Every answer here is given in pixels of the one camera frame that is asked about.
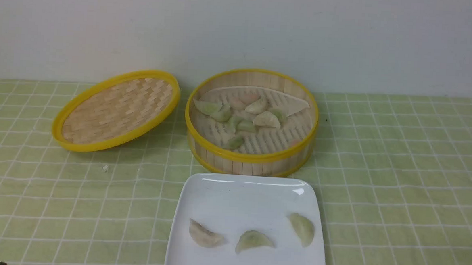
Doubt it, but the small green dumpling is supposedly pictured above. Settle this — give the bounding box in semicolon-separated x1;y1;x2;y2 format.
222;135;244;150

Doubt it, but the pale white dumpling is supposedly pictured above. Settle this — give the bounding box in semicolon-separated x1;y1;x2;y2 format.
253;111;281;129

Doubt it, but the white square plate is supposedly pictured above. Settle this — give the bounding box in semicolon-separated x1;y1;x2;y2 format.
164;173;326;265

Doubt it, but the green dumpling centre on plate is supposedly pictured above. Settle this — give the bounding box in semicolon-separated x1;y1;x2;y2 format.
235;230;276;254

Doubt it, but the green dumpling on plate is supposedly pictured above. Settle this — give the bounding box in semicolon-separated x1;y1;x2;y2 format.
235;230;276;254
288;213;315;247

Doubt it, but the pale dumpling left on plate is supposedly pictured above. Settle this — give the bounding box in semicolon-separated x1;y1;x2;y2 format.
188;218;226;248

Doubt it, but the green dumpling right on plate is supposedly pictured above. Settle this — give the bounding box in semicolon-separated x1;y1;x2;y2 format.
288;213;315;247

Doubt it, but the green dumpling centre low steamer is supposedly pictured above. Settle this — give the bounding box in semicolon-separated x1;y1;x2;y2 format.
236;120;257;133

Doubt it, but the yellow rimmed bamboo steamer basket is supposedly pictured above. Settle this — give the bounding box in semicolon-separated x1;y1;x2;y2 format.
185;69;319;177

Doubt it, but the green dumpling beside far left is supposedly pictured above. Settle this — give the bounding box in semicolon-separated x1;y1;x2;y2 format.
210;104;232;123

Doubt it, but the pink dumpling in steamer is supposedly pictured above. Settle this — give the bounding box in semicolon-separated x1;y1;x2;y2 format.
230;93;260;111

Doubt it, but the green dumpling far left steamer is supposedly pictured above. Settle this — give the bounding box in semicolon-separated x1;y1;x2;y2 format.
193;100;223;116

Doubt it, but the pale dumpling upper centre steamer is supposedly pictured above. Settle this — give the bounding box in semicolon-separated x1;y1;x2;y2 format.
245;98;269;115

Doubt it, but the green dumpling right in steamer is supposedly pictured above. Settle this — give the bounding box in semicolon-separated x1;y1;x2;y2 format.
269;108;287;125

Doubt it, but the white steamer liner paper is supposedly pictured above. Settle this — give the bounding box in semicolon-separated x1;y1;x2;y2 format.
195;86;309;116

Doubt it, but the yellow rimmed bamboo steamer lid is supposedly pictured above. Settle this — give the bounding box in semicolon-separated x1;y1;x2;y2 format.
52;70;180;152

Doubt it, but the green checkered tablecloth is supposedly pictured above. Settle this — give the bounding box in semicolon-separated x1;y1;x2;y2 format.
0;79;472;265

